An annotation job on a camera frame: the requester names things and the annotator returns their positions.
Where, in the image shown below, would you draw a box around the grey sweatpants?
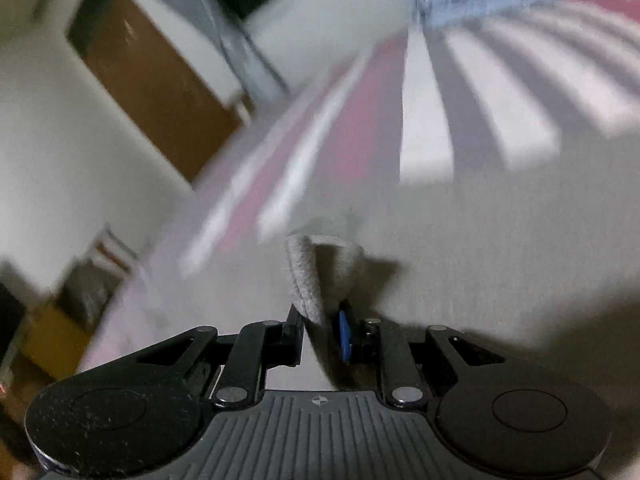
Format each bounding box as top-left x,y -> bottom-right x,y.
120,138 -> 639,404

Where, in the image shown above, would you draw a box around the striped pink grey bedsheet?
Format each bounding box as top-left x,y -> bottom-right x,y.
84,0 -> 639,368

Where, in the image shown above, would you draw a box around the wooden stool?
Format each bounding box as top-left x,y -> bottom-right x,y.
85,223 -> 149,276

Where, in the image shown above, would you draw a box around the grey curtain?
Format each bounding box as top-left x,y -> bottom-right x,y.
160,0 -> 288,104

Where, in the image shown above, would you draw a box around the brown wooden door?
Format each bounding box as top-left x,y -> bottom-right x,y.
67,0 -> 241,182

